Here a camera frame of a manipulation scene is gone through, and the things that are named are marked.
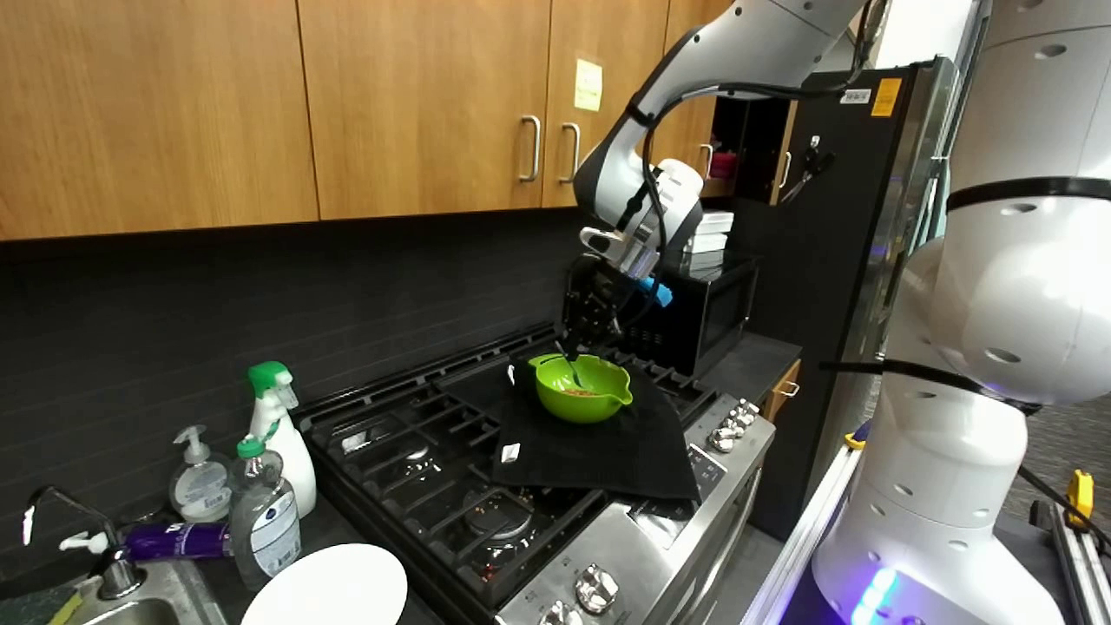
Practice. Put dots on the white green spray bottle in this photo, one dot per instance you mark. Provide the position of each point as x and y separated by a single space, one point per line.
284 438

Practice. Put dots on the black ribbed cloth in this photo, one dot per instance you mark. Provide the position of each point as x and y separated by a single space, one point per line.
627 451

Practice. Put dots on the stainless steel sink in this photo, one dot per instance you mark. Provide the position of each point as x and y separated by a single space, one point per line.
149 603

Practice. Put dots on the green cap dish soap bottle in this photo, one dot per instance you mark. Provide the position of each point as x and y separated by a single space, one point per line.
264 522

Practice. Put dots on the black gas stove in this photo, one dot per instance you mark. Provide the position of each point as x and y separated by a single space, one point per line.
438 473

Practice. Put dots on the clear pump soap dispenser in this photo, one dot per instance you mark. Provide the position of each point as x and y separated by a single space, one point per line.
204 488

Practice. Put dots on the yellow sticky note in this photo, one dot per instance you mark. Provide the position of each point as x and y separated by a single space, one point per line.
588 85

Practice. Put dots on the white round plate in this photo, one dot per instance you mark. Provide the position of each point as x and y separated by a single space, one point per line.
331 587

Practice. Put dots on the light green bowl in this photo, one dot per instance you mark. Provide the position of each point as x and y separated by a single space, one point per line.
582 400

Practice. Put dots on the wooden cabinet door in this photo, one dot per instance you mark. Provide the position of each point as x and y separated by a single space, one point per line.
608 47
420 104
149 109

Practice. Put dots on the black kitchen faucet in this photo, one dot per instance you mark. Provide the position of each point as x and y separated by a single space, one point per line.
46 539

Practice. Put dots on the yellow clamp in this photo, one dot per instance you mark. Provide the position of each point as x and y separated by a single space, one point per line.
1080 497

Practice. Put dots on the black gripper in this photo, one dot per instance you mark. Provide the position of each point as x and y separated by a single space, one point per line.
611 263

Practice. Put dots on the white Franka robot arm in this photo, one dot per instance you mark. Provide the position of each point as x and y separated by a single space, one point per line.
1009 298

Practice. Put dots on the yellow fridge label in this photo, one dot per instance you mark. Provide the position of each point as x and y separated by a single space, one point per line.
887 99

